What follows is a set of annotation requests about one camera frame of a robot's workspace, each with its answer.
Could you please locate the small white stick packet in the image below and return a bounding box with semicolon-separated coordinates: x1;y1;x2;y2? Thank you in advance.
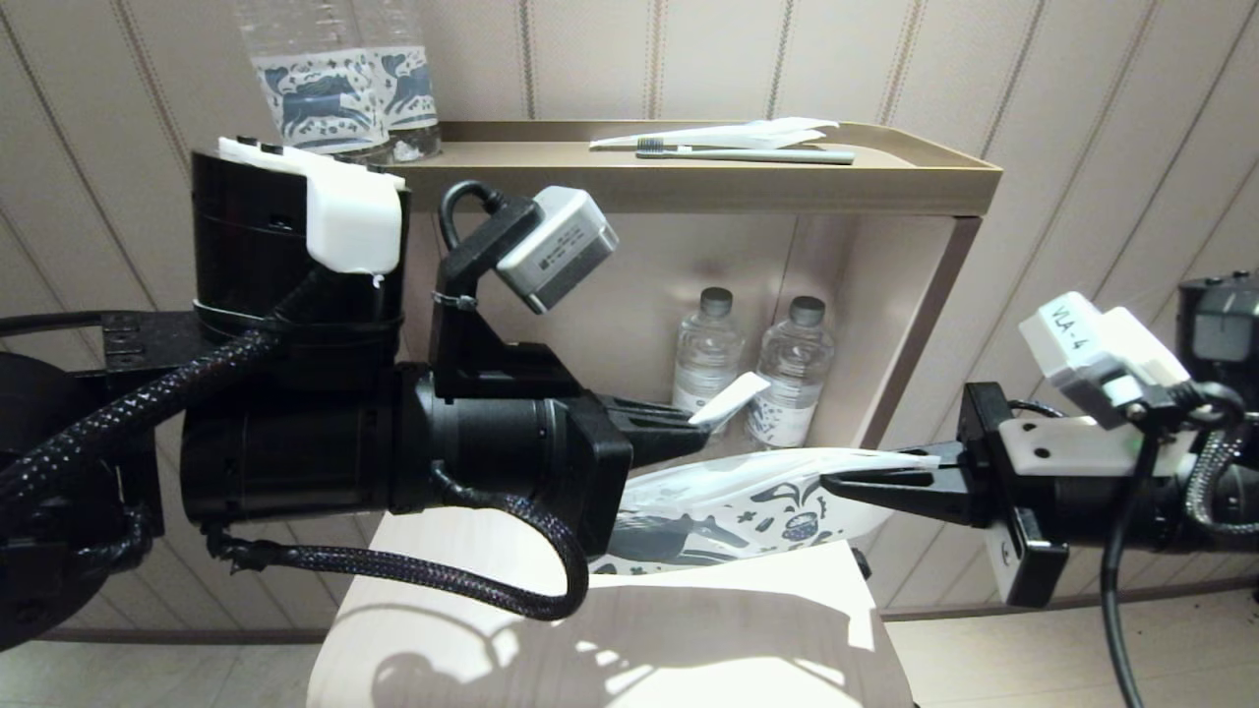
689;372;773;429

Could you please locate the white blue horse-print bag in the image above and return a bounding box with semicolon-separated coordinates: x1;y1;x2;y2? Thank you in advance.
590;447;942;576

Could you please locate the small clear water bottle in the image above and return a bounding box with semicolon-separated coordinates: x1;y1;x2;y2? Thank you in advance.
671;287;746;436
745;295;837;451

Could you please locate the beige open shelf cabinet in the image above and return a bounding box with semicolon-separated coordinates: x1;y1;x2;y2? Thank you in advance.
398;211;985;493

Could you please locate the grey toothbrush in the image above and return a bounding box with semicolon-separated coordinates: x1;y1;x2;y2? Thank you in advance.
637;138;857;165

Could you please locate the white paper wrapper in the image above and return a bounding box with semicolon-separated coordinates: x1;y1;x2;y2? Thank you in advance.
590;117;842;150

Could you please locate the large blue-label water bottle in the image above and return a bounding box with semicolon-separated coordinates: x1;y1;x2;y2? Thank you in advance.
354;0;442;160
233;0;392;164

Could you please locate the smooth black right camera cable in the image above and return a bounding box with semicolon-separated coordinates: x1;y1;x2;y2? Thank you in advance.
1100;383;1245;708

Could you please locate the smooth black camera cable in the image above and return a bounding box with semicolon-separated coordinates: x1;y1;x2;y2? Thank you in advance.
1100;383;1245;708
0;180;510;337

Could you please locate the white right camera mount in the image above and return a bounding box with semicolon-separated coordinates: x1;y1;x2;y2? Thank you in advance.
998;413;1206;478

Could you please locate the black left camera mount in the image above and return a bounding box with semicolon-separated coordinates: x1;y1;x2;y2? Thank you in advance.
430;192;583;401

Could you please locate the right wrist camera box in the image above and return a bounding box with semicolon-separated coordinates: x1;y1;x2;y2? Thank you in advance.
1018;292;1191;431

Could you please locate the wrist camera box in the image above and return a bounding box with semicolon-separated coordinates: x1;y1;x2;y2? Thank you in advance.
495;185;621;316
1018;292;1191;431

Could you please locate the braided right arm cable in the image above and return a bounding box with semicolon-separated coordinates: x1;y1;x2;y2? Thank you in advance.
1185;423;1259;537

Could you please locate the braided arm cable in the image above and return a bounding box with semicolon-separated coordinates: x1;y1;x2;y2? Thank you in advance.
0;329;591;622
1185;423;1259;537

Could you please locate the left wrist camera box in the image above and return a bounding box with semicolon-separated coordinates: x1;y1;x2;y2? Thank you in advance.
495;185;621;316

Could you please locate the smooth black left camera cable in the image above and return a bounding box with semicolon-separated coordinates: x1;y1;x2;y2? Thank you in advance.
0;180;510;337

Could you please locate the braided left arm cable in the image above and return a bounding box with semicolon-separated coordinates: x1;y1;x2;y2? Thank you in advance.
0;329;591;622

